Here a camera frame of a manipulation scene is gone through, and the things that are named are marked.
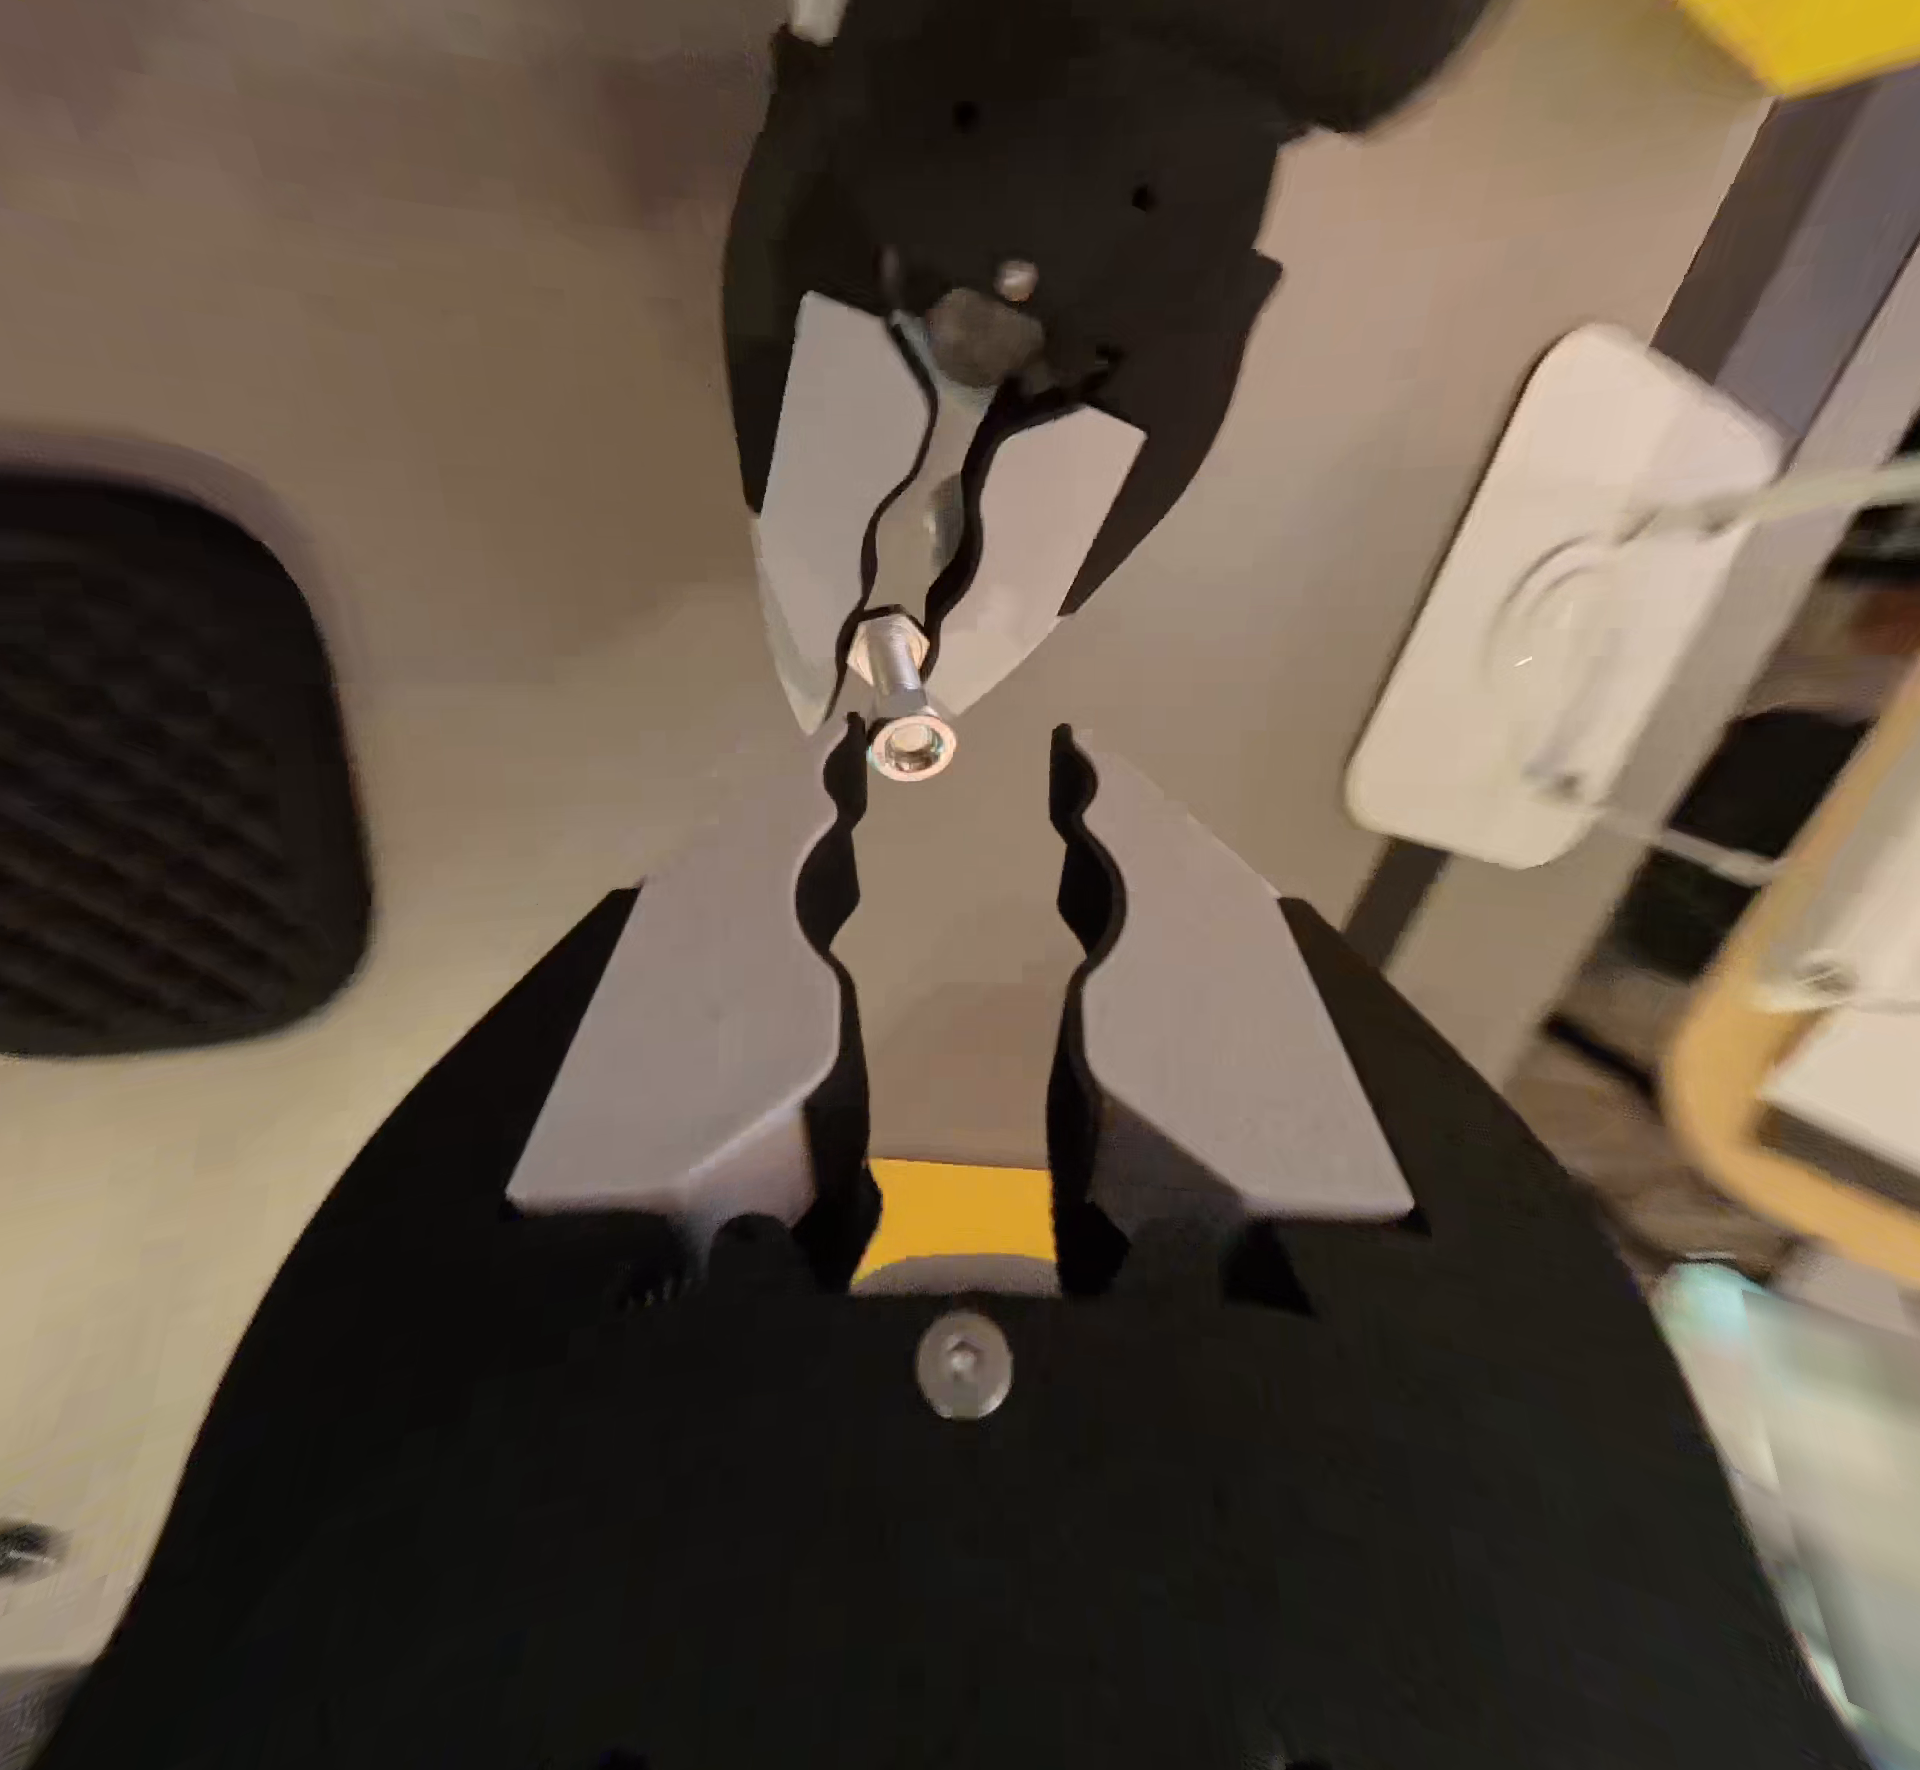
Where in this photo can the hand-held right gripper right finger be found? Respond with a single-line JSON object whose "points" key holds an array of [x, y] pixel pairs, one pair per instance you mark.
{"points": [[1230, 1051]]}

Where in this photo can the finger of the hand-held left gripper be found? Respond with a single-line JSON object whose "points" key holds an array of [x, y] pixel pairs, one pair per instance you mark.
{"points": [[1049, 510], [826, 466]]}

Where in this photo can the printed instruction sheet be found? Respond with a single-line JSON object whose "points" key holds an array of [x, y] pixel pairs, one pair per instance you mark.
{"points": [[1859, 1080]]}

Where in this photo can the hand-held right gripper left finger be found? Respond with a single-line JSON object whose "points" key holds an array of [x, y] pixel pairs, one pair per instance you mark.
{"points": [[674, 1051]]}

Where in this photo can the black padded wrist rest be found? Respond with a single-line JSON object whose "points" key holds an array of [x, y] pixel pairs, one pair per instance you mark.
{"points": [[166, 766]]}

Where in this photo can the silver hex bolt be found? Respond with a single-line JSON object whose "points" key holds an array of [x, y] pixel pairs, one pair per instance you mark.
{"points": [[897, 668]]}

